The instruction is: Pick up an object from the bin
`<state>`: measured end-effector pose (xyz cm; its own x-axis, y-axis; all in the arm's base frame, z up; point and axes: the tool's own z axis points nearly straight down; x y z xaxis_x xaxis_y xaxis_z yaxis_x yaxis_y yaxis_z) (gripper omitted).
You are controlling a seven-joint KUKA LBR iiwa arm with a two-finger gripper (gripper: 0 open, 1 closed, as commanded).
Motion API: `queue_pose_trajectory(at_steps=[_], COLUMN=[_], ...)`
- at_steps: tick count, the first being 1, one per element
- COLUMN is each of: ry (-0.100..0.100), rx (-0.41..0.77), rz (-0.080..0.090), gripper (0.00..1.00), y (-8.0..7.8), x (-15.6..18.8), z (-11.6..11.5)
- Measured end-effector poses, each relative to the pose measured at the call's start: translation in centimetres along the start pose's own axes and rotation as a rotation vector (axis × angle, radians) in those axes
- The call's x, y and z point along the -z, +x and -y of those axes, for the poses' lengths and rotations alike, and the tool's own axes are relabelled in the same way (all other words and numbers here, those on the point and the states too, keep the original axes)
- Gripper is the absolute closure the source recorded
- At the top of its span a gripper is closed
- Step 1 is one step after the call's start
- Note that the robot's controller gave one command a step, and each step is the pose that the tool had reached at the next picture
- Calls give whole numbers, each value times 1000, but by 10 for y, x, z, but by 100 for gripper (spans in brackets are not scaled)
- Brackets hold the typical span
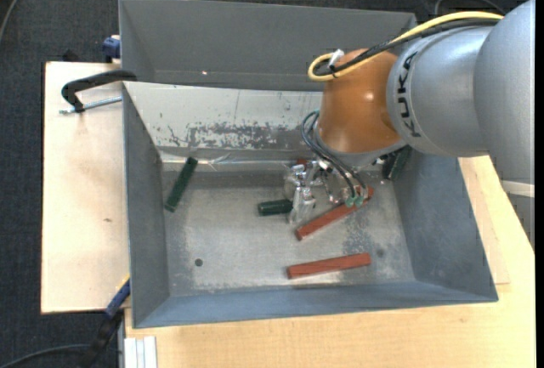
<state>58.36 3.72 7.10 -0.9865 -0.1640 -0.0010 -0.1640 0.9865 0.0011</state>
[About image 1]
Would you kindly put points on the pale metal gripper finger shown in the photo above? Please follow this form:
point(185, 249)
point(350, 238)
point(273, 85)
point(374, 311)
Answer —
point(297, 209)
point(309, 199)

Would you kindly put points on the dark green flat block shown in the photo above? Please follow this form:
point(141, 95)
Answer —
point(181, 184)
point(274, 207)

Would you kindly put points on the red-brown flat block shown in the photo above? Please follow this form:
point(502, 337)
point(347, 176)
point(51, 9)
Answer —
point(323, 222)
point(329, 266)

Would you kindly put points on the grey metal bin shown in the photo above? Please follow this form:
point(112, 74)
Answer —
point(238, 247)

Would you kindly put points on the pale wood flat board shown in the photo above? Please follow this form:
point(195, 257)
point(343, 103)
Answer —
point(81, 188)

